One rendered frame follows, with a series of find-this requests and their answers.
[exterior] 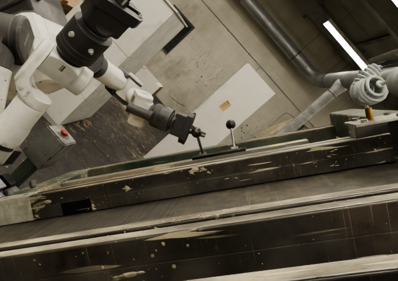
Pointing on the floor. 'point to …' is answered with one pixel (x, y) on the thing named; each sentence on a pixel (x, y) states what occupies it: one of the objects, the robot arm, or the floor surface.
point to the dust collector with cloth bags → (272, 129)
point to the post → (23, 171)
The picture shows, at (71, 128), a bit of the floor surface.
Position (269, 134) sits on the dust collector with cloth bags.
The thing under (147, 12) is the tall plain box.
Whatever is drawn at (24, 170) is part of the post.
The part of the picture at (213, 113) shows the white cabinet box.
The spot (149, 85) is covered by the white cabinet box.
